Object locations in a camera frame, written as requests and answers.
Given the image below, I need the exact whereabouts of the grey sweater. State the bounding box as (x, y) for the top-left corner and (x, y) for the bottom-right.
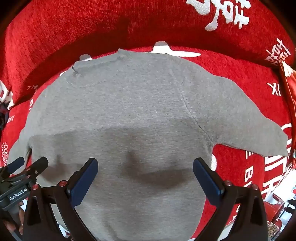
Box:
(10, 47), (289, 241)

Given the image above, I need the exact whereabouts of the red shiny cloth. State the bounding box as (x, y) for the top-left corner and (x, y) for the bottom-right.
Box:
(278, 59), (296, 113)

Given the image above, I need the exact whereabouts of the red printed blanket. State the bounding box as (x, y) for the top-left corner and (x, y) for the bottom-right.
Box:
(0, 0), (296, 241)

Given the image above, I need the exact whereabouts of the person's left hand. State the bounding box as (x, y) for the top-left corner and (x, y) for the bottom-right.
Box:
(0, 200), (25, 235)

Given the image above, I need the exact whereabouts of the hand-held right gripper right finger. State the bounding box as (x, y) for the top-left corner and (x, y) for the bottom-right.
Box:
(193, 157), (269, 241)

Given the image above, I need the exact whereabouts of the red plastic stool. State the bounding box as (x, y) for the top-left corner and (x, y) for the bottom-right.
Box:
(265, 194), (286, 230)

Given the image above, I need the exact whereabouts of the dark patterned cloth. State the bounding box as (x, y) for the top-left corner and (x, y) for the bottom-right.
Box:
(0, 103), (10, 136)

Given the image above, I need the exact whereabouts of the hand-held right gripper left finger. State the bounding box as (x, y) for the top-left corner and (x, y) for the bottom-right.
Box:
(23, 158), (99, 241)

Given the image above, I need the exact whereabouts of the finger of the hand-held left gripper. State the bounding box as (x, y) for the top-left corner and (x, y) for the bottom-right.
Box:
(0, 157), (25, 179)
(25, 157), (49, 186)

